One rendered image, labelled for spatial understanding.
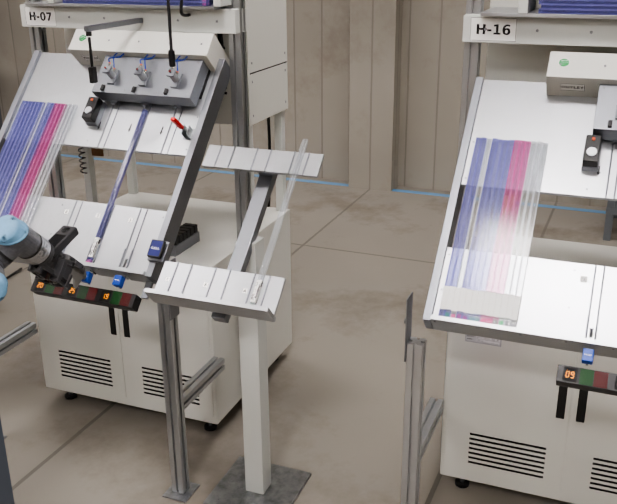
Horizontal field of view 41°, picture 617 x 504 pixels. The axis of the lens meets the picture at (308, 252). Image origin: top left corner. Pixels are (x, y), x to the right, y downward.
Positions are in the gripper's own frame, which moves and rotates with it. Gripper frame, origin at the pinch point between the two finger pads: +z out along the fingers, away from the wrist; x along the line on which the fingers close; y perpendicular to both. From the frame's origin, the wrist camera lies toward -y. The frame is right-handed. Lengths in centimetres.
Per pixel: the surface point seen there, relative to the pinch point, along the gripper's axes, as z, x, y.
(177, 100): -3, 12, -56
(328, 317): 148, 22, -43
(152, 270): 0.4, 20.8, -4.3
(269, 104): 36, 21, -81
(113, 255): 1.6, 6.5, -7.3
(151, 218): 1.6, 14.3, -19.8
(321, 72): 252, -61, -242
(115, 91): -4, -8, -57
